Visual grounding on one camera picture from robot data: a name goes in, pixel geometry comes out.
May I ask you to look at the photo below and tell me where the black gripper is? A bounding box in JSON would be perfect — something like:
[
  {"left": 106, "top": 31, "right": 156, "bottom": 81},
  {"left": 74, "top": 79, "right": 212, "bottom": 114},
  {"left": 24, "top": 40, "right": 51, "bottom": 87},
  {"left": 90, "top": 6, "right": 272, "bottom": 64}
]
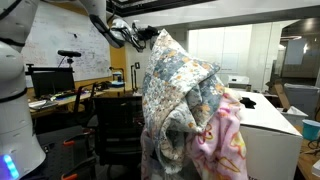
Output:
[{"left": 138, "top": 26, "right": 159, "bottom": 41}]

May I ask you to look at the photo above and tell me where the floral quilted blanket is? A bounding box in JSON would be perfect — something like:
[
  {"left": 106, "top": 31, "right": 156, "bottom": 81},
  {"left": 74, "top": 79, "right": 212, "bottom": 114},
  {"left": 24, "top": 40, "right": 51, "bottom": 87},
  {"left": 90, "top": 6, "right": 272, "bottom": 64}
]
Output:
[{"left": 142, "top": 30, "right": 224, "bottom": 174}]

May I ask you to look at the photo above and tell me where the black mesh office chair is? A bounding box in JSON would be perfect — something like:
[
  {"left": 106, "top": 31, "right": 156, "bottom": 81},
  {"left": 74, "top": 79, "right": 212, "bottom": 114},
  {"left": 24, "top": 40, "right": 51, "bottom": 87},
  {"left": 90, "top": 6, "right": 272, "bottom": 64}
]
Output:
[{"left": 73, "top": 82, "right": 145, "bottom": 180}]

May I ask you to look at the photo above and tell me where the pink fleece blanket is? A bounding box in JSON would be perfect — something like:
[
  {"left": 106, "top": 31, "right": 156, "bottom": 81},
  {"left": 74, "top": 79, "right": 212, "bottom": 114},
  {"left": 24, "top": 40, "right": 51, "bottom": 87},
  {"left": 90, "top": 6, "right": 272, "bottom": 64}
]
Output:
[{"left": 141, "top": 88, "right": 248, "bottom": 180}]

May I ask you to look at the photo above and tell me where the whiteboard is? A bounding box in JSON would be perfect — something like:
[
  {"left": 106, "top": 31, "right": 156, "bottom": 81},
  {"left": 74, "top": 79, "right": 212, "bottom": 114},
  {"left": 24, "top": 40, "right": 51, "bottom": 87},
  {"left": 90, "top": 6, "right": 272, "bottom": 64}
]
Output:
[{"left": 21, "top": 2, "right": 111, "bottom": 81}]

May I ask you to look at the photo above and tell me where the white printer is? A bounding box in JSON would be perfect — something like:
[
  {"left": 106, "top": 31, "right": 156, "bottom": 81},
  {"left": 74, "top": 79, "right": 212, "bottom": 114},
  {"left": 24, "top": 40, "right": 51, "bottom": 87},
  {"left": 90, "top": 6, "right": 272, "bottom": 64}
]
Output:
[{"left": 227, "top": 75, "right": 249, "bottom": 89}]

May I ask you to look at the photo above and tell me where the black monitor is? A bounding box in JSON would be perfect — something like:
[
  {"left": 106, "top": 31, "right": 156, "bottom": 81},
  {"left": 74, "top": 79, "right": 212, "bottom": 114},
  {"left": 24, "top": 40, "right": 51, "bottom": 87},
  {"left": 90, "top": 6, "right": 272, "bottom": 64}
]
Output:
[{"left": 25, "top": 64, "right": 75, "bottom": 98}]

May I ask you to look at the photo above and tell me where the black cloth on box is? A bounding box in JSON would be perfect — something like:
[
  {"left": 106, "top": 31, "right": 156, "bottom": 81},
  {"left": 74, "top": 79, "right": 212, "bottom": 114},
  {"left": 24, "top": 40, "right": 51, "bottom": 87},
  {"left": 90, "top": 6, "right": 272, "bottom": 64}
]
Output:
[{"left": 240, "top": 97, "right": 256, "bottom": 109}]

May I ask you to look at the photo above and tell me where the large white box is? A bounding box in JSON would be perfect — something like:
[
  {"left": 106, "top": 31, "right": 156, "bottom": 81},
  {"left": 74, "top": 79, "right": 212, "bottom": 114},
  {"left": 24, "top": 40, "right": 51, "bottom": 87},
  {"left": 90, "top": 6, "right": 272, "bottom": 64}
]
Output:
[{"left": 239, "top": 92, "right": 303, "bottom": 180}]

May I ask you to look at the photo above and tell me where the teal cup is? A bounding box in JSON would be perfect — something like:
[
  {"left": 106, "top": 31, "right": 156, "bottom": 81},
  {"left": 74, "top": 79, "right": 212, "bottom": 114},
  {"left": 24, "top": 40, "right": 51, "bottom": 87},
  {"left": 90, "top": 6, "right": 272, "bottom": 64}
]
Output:
[{"left": 302, "top": 119, "right": 320, "bottom": 141}]

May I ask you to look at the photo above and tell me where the black stereo camera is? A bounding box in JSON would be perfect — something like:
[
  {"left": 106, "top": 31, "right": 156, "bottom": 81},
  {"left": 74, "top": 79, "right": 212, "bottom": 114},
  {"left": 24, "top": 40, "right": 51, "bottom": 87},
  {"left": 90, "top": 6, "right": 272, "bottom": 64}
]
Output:
[{"left": 57, "top": 50, "right": 81, "bottom": 57}]

